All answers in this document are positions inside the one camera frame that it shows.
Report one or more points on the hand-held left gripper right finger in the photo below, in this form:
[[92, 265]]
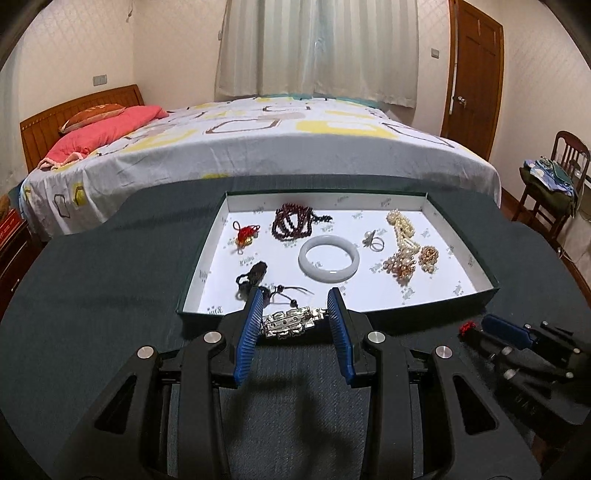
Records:
[[339, 337]]

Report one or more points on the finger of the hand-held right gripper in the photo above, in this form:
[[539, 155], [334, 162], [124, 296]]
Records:
[[494, 350], [508, 330]]

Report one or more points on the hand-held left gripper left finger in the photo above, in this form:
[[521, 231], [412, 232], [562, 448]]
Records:
[[249, 337]]

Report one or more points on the white shallow tray box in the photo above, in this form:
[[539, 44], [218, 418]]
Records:
[[351, 295]]

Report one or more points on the pale jade bangle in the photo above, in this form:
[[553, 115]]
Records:
[[328, 276]]

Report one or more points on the gold pearl brooch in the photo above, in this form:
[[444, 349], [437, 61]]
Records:
[[401, 267]]

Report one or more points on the pile of clothes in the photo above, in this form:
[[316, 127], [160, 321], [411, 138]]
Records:
[[545, 189]]

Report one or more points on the bed with patterned sheet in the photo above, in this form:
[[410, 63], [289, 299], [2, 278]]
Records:
[[277, 152]]

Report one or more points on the wooden chair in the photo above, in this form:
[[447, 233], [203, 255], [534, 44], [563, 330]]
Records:
[[568, 143]]

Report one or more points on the wooden nightstand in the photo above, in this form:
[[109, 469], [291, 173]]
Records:
[[18, 267]]

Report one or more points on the wooden door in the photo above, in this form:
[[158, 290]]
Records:
[[475, 83]]

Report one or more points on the pink pillow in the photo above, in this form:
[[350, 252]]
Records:
[[106, 129]]

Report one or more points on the red box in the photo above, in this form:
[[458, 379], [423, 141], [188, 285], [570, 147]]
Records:
[[7, 228]]

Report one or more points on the orange patterned pillow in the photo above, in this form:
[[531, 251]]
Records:
[[90, 115]]

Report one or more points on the white curtain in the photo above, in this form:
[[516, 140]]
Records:
[[314, 46]]

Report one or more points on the wooden headboard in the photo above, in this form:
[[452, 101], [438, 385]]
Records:
[[41, 129]]

